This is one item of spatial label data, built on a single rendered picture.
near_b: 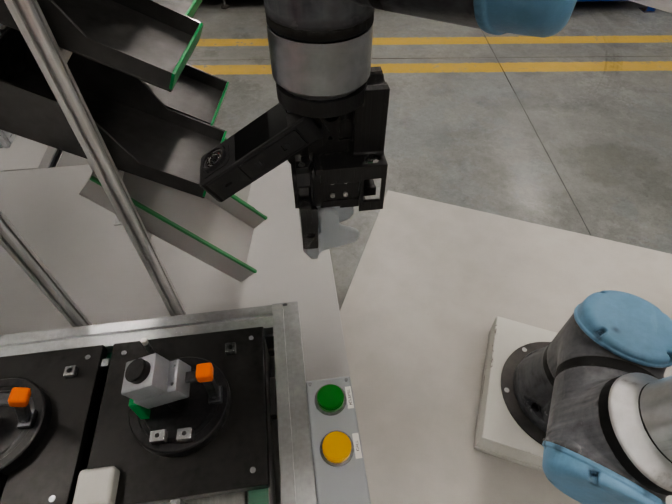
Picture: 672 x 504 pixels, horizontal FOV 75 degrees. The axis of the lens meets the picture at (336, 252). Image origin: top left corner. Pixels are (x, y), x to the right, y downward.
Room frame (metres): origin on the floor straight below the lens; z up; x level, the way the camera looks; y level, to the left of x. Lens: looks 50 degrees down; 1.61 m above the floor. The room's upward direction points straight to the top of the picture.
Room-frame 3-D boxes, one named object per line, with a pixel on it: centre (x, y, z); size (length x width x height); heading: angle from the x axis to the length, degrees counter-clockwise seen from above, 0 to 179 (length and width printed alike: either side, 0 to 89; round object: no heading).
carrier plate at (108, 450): (0.25, 0.22, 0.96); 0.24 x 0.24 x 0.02; 8
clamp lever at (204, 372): (0.25, 0.18, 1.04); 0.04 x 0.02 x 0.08; 98
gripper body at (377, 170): (0.33, 0.00, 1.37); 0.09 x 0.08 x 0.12; 98
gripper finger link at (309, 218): (0.30, 0.03, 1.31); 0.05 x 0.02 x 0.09; 8
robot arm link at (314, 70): (0.33, 0.01, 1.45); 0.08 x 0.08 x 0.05
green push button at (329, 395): (0.26, 0.01, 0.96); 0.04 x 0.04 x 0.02
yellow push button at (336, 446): (0.19, 0.00, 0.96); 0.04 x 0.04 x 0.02
